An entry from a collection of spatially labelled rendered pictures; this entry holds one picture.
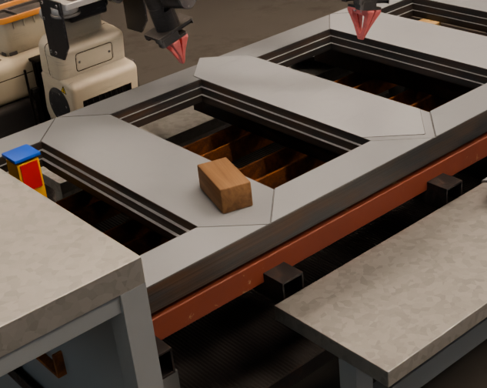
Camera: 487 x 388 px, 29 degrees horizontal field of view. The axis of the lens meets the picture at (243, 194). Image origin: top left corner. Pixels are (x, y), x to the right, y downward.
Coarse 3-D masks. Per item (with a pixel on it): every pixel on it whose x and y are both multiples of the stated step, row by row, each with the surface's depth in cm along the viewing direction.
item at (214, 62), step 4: (220, 56) 238; (224, 56) 238; (228, 56) 238; (232, 56) 237; (236, 56) 237; (240, 56) 237; (208, 60) 237; (212, 60) 236; (216, 60) 236; (220, 60) 236; (224, 60) 235; (228, 60) 235; (232, 60) 235; (200, 64) 235; (204, 64) 234; (208, 64) 234; (212, 64) 234; (216, 64) 233; (220, 64) 233; (196, 68) 232; (200, 68) 232; (204, 68) 232; (208, 68) 232; (212, 68) 231; (196, 72) 230; (200, 72) 229
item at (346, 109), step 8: (352, 96) 207; (360, 96) 207; (368, 96) 206; (376, 96) 206; (336, 104) 204; (344, 104) 204; (352, 104) 203; (360, 104) 203; (368, 104) 202; (376, 104) 202; (320, 112) 201; (328, 112) 201; (336, 112) 200; (344, 112) 200; (352, 112) 199; (360, 112) 199; (320, 120) 197; (328, 120) 197; (336, 120) 197; (344, 120) 196
